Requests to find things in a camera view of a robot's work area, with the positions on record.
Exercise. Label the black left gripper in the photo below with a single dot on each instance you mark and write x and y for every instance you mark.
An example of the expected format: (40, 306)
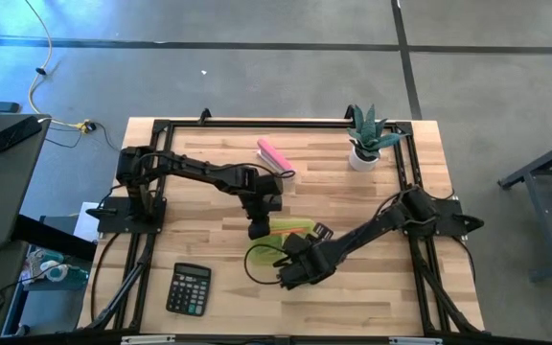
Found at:
(266, 196)

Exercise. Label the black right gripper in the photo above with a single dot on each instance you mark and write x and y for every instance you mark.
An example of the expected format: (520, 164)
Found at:
(309, 266)

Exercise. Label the yellow-green plastic pencil case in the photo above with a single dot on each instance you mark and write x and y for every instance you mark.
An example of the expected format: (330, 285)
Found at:
(269, 257)

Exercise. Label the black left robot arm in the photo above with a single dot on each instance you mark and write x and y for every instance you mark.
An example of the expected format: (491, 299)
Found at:
(199, 168)

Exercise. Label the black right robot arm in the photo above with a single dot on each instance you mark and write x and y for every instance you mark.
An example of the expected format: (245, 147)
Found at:
(376, 227)

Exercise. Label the pink and white stapler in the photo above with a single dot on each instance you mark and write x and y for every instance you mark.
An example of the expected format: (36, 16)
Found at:
(273, 154)

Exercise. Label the succulent plant in white pot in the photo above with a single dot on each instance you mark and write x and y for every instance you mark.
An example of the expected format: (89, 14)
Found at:
(364, 162)

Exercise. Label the black desk calculator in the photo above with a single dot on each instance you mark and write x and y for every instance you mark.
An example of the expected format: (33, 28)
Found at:
(189, 290)

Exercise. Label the white paper sheet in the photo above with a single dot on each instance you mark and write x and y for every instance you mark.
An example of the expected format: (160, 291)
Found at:
(84, 223)

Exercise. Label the black desk support bar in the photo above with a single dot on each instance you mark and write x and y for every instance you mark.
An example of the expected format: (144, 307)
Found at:
(55, 237)

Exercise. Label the teal tape dispenser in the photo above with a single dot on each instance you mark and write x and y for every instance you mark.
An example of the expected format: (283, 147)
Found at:
(60, 274)

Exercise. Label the blue-gray metal stand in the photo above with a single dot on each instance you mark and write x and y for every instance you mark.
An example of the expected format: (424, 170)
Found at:
(542, 206)

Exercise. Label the black smartphone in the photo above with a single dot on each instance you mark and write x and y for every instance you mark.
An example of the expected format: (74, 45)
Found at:
(15, 134)

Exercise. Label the black aluminium table frame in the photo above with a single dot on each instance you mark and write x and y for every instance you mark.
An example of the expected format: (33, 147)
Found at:
(305, 123)

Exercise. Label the white table-edge bracket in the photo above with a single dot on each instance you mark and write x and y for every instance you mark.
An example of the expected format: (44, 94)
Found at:
(416, 340)

